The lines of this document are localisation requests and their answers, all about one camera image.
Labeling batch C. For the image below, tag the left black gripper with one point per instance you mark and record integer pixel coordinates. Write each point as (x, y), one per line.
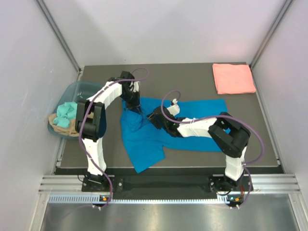
(134, 106)

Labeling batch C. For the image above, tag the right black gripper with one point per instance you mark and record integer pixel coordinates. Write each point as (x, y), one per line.
(152, 118)

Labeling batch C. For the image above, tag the blue t shirt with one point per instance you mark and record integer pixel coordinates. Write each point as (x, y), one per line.
(144, 143)

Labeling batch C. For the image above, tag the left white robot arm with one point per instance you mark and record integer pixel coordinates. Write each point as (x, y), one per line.
(90, 120)

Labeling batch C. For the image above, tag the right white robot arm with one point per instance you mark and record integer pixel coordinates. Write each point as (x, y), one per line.
(230, 136)

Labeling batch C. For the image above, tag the teal plastic basin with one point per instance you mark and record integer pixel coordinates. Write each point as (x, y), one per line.
(74, 92)

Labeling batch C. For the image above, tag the beige t shirt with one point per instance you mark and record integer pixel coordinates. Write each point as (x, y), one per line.
(60, 128)

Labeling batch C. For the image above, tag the mint green t shirt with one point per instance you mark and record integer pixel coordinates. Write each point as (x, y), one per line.
(64, 114)

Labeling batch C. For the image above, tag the folded pink t shirt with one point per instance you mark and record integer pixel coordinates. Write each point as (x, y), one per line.
(233, 79)

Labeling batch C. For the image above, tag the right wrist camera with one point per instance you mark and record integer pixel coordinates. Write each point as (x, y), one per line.
(174, 108)

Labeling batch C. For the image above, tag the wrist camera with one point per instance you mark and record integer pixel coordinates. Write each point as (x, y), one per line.
(174, 108)
(134, 86)

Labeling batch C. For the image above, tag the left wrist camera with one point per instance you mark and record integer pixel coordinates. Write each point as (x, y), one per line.
(134, 86)

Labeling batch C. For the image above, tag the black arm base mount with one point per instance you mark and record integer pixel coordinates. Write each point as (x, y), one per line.
(208, 183)

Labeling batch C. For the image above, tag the slotted cable duct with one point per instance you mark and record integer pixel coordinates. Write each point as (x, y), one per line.
(102, 199)

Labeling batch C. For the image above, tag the aluminium extrusion rail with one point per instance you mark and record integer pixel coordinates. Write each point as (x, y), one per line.
(66, 184)

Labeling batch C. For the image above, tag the left aluminium frame post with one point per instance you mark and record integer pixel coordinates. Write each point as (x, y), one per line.
(56, 31)

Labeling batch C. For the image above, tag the aluminium frame post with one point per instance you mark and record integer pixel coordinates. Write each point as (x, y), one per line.
(56, 31)
(271, 31)

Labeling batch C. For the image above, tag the right aluminium frame post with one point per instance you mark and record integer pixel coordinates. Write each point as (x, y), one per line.
(271, 31)

